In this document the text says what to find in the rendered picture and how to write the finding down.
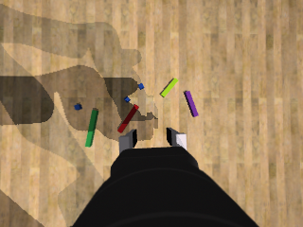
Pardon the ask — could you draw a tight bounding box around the red rod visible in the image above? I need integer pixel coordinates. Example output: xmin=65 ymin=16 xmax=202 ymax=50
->
xmin=117 ymin=104 xmax=138 ymax=133

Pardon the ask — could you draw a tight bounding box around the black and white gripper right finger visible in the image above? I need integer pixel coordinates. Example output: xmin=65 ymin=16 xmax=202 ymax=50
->
xmin=167 ymin=128 xmax=187 ymax=149

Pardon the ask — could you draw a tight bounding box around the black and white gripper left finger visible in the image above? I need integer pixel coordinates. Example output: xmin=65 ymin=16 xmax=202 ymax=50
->
xmin=118 ymin=129 xmax=137 ymax=154

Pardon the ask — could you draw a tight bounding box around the purple rod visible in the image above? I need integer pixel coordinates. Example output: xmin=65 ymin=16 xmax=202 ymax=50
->
xmin=184 ymin=91 xmax=198 ymax=117

